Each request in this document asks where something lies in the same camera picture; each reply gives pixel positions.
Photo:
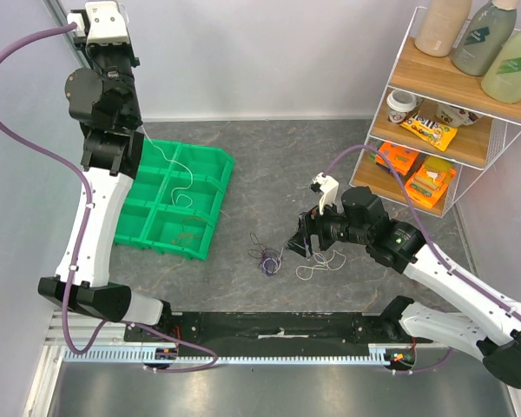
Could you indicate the orange yellow snack box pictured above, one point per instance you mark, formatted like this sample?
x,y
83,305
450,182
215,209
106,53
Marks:
x,y
427,185

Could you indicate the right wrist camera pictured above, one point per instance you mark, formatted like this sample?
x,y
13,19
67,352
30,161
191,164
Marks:
x,y
326,187

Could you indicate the slotted cable duct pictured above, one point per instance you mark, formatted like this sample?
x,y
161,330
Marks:
x,y
160,355

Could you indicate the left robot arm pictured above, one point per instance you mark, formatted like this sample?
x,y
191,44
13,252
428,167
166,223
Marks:
x,y
103,99

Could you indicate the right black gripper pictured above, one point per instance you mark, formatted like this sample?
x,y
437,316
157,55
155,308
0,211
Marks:
x,y
309,230

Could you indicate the light green pump bottle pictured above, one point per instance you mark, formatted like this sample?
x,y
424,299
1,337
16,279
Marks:
x,y
502,81

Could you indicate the green compartment bin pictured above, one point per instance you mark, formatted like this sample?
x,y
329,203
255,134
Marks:
x,y
175,200

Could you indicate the grey-green pump bottle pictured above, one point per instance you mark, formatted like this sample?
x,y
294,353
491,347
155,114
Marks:
x,y
485,36

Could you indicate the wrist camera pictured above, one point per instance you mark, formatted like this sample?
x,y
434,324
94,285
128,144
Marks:
x,y
326,187
100,23

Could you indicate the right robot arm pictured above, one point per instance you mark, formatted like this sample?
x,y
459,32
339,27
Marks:
x,y
488,327

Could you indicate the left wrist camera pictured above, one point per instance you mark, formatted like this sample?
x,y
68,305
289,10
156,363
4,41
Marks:
x,y
100,23

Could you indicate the yellow candy bag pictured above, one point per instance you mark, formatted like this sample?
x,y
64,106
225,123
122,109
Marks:
x,y
437,134

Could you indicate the white wire shelf rack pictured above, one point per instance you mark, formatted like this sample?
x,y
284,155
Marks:
x,y
486,127

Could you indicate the beige pump bottle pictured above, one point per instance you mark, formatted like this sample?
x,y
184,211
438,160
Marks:
x,y
441,26

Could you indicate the white paper cup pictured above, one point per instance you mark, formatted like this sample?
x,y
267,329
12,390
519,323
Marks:
x,y
400,105

